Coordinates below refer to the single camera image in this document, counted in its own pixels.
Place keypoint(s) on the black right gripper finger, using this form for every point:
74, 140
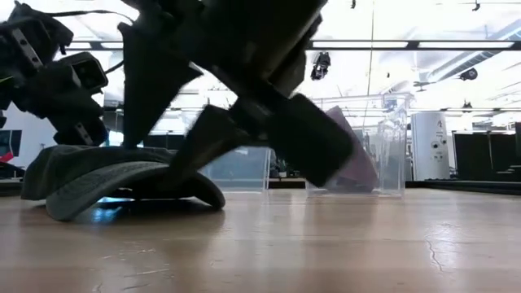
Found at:
211, 134
146, 69

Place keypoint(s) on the dark baseball cap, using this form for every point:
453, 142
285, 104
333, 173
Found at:
81, 183

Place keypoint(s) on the maroon hat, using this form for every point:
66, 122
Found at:
360, 171

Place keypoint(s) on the clear plastic bin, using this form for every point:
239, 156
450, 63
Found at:
395, 163
244, 171

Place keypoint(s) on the white cylindrical machine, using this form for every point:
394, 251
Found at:
429, 146

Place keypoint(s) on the black ceiling fixture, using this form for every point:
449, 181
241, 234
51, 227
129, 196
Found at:
468, 74

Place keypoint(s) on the black office partition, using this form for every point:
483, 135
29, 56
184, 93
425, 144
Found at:
484, 154

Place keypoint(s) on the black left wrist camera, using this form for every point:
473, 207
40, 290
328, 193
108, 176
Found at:
85, 73

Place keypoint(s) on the wall screen with red stripe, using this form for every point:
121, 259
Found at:
9, 146

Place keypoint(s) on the black hanging overhead camera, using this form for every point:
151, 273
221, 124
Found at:
320, 65

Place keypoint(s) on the black metal rig frame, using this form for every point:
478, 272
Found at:
468, 186

